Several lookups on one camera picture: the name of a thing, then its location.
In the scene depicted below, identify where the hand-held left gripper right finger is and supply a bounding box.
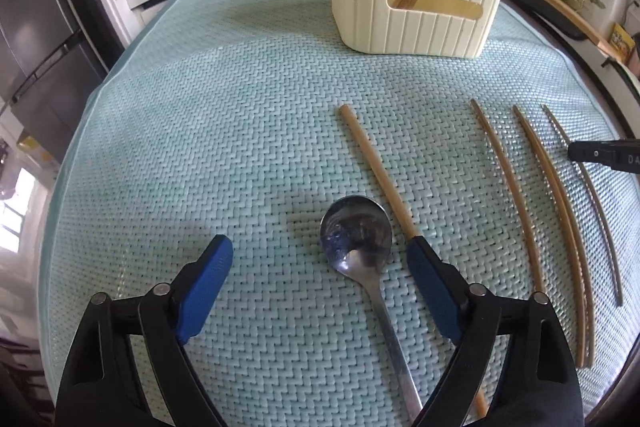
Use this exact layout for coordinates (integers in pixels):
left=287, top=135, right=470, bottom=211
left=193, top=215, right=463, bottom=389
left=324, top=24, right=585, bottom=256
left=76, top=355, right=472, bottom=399
left=406, top=235, right=586, bottom=427

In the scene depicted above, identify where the round bowl metal spoon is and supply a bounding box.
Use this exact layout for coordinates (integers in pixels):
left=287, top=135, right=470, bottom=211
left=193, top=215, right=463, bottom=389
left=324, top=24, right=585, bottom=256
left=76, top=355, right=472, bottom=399
left=319, top=195, right=426, bottom=419

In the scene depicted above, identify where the wooden chopstick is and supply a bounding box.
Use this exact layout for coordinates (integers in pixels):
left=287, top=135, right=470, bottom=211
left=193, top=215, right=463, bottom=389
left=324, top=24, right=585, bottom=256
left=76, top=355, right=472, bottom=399
left=542, top=104, right=625, bottom=308
left=512, top=105, right=597, bottom=367
left=469, top=99, right=587, bottom=369
left=338, top=104, right=490, bottom=419

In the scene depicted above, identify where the black flat tray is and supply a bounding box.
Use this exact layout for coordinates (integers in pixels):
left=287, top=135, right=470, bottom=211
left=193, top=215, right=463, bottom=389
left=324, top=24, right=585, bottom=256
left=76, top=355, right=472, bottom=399
left=507, top=0, right=591, bottom=42

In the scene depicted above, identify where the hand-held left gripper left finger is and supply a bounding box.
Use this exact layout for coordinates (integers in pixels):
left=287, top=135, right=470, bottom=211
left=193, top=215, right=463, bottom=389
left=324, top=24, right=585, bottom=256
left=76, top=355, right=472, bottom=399
left=54, top=234, right=235, bottom=427

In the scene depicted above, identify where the yellow snack packet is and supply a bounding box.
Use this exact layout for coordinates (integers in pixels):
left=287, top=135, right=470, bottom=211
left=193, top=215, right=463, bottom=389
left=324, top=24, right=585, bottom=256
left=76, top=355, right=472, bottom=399
left=608, top=22, right=637, bottom=64

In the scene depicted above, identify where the yellow cardboard box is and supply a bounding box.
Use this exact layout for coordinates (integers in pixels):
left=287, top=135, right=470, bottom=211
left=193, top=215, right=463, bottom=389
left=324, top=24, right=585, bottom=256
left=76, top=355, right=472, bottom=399
left=17, top=135, right=62, bottom=166

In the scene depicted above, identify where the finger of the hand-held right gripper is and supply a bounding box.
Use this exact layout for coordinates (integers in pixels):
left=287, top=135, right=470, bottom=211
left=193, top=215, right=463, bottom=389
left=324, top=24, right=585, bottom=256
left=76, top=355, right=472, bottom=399
left=568, top=140, right=618, bottom=166

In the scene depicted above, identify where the light blue woven table cloth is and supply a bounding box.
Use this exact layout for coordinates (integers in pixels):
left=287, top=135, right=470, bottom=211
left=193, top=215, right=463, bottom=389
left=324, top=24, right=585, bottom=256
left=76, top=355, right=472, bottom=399
left=37, top=0, right=640, bottom=427

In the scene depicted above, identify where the grey refrigerator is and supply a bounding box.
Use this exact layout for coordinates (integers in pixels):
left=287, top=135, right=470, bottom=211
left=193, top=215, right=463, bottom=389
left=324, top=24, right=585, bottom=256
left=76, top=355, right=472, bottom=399
left=0, top=0, right=126, bottom=164

